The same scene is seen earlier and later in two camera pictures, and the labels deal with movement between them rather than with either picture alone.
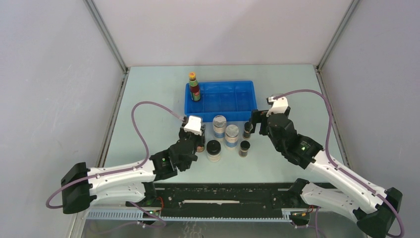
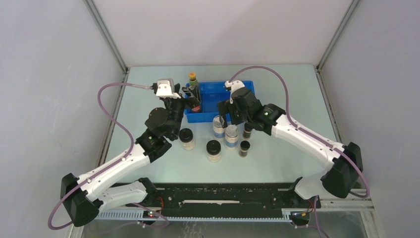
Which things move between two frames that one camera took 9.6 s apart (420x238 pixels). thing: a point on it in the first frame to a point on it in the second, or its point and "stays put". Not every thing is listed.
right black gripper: (258, 116) to (225, 108)
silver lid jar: (219, 124) stays put
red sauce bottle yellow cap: (200, 148) to (196, 108)
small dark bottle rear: (247, 126) stays put
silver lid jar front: (232, 132) stays put
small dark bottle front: (244, 145) stays put
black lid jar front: (213, 148) stays put
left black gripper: (201, 138) to (193, 95)
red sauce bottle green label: (194, 90) stays put
